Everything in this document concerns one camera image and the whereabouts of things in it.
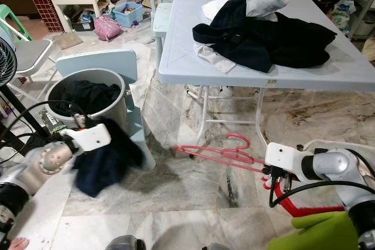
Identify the pink plastic clothes hanger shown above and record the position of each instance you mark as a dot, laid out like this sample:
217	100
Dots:
237	155

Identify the navy blue garment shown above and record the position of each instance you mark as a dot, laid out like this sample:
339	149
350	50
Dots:
105	171
237	45

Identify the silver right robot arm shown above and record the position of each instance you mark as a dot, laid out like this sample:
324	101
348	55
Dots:
334	165

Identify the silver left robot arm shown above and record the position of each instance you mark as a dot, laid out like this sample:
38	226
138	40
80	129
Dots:
55	159

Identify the grey right robot leg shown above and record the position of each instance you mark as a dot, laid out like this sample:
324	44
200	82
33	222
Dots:
210	247

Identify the grey robot leg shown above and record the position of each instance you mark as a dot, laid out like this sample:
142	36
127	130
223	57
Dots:
210	247
126	243

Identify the person bare foot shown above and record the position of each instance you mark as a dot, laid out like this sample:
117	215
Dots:
19	244

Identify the green printed cardboard box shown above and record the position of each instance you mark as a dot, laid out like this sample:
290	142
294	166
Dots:
54	126

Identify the black garment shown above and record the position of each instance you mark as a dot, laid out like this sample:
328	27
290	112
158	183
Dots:
304	45
94	95

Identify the black standing fan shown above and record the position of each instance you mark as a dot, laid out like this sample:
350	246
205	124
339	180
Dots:
7	62

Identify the light blue folding table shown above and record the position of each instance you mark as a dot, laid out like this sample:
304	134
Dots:
181	57

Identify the grey seat folding chair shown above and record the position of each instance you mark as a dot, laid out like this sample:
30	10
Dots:
35	54

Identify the grey left robot leg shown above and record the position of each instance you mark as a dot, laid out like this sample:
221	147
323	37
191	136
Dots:
126	243

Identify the grey round laundry bin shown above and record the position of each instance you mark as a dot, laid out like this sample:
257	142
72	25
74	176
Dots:
122	109

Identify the white plastic bag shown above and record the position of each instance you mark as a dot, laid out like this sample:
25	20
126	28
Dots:
344	14

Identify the light grey garment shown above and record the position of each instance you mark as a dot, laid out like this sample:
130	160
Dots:
269	1

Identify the green plastic chair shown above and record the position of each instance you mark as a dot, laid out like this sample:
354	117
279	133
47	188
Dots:
12	19

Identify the white crumpled garment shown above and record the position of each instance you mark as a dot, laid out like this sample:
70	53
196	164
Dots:
214	9

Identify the beige floor mat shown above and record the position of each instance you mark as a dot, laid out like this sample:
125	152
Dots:
68	41

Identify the light blue child chair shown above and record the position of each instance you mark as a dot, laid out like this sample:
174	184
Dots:
161	19

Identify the light blue plastic chair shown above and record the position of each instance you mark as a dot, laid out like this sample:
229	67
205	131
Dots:
99	62

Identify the black storage crate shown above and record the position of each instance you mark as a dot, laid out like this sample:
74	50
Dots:
83	23

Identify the blue storage box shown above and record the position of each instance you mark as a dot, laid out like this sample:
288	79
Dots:
128	16

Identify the pink bag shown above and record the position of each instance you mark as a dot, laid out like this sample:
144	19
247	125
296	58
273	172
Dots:
108	28

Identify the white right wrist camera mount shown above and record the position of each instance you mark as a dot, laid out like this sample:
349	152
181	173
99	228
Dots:
284	157

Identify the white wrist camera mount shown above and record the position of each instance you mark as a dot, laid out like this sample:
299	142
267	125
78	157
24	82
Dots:
284	157
94	137

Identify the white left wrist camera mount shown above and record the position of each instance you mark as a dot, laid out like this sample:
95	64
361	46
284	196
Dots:
94	137

